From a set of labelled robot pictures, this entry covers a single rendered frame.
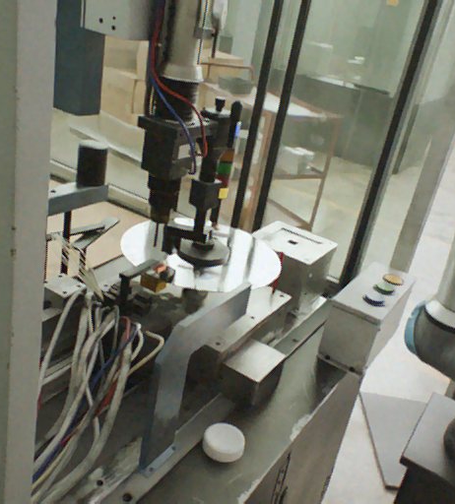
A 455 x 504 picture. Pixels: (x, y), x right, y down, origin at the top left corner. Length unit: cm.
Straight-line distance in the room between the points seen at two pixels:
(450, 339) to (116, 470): 62
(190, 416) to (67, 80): 60
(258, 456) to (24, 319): 61
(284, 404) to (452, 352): 32
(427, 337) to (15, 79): 90
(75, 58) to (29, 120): 53
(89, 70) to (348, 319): 70
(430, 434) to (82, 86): 89
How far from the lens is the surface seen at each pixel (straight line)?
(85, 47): 95
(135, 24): 90
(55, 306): 112
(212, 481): 97
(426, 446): 119
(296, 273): 138
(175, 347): 84
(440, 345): 114
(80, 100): 96
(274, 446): 106
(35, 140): 45
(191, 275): 108
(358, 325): 124
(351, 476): 219
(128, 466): 96
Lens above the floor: 145
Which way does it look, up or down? 25 degrees down
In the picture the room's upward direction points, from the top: 11 degrees clockwise
